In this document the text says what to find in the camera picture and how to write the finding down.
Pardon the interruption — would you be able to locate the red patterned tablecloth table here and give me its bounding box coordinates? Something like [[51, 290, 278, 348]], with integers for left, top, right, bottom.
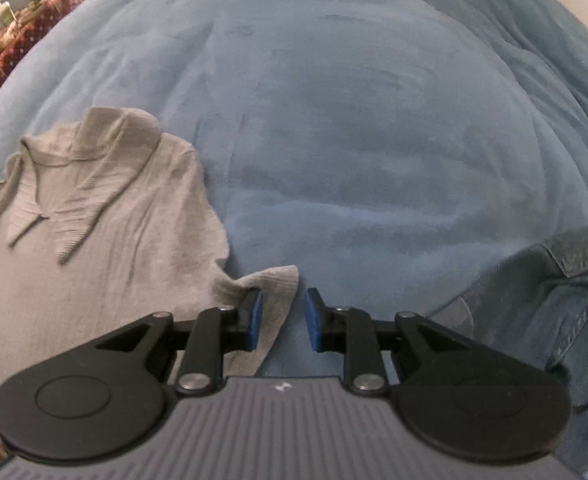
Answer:
[[0, 0, 81, 88]]

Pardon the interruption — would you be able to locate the green drink cup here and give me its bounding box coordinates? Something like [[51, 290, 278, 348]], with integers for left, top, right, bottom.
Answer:
[[0, 0, 16, 27]]

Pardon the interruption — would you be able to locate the blue plush duvet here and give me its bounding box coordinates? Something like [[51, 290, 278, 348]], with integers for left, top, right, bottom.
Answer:
[[0, 0, 588, 376]]

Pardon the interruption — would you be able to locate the blue denim garment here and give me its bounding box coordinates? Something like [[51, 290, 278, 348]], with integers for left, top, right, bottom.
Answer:
[[431, 226, 588, 474]]

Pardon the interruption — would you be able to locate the grey knit polo shirt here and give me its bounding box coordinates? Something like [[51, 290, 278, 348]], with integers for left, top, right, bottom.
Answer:
[[0, 107, 299, 385]]

